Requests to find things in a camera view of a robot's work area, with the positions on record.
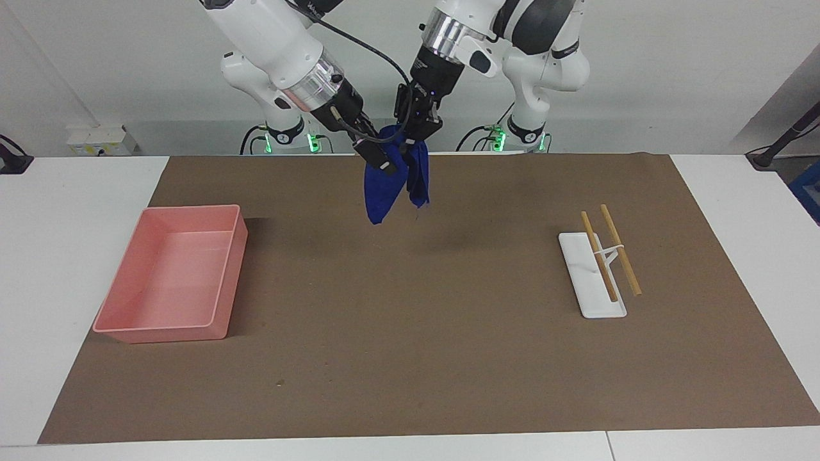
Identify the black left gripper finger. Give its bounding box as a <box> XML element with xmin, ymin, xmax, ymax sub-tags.
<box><xmin>395</xmin><ymin>83</ymin><xmax>414</xmax><ymax>135</ymax></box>
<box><xmin>410</xmin><ymin>106</ymin><xmax>443</xmax><ymax>140</ymax></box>

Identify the blue cloth towel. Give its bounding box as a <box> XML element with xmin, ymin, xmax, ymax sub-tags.
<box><xmin>364</xmin><ymin>125</ymin><xmax>430</xmax><ymax>225</ymax></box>

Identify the white towel rack base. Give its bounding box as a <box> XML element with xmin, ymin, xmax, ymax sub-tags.
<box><xmin>559</xmin><ymin>232</ymin><xmax>627</xmax><ymax>319</ymax></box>

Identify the brown table mat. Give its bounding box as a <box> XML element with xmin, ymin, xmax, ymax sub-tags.
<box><xmin>37</xmin><ymin>152</ymin><xmax>820</xmax><ymax>445</ymax></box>

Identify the wooden dowel rod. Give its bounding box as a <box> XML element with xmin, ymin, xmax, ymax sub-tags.
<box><xmin>581</xmin><ymin>211</ymin><xmax>619</xmax><ymax>303</ymax></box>
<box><xmin>600</xmin><ymin>204</ymin><xmax>642</xmax><ymax>296</ymax></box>

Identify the pink plastic bin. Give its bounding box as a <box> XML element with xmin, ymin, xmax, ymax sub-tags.
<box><xmin>93</xmin><ymin>204</ymin><xmax>249</xmax><ymax>344</ymax></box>

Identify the black stand leg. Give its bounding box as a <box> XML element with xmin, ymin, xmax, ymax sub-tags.
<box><xmin>746</xmin><ymin>102</ymin><xmax>820</xmax><ymax>170</ymax></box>

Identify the blue crate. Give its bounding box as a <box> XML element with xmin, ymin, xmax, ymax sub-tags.
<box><xmin>789</xmin><ymin>160</ymin><xmax>820</xmax><ymax>225</ymax></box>

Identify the black base power cable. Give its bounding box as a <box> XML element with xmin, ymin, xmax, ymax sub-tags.
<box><xmin>456</xmin><ymin>125</ymin><xmax>497</xmax><ymax>152</ymax></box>
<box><xmin>240</xmin><ymin>125</ymin><xmax>270</xmax><ymax>156</ymax></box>

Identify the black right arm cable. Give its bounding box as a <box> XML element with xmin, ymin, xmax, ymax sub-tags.
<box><xmin>285</xmin><ymin>0</ymin><xmax>412</xmax><ymax>87</ymax></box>

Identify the black clamp mount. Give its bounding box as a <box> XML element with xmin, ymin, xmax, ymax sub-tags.
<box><xmin>0</xmin><ymin>134</ymin><xmax>34</xmax><ymax>175</ymax></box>

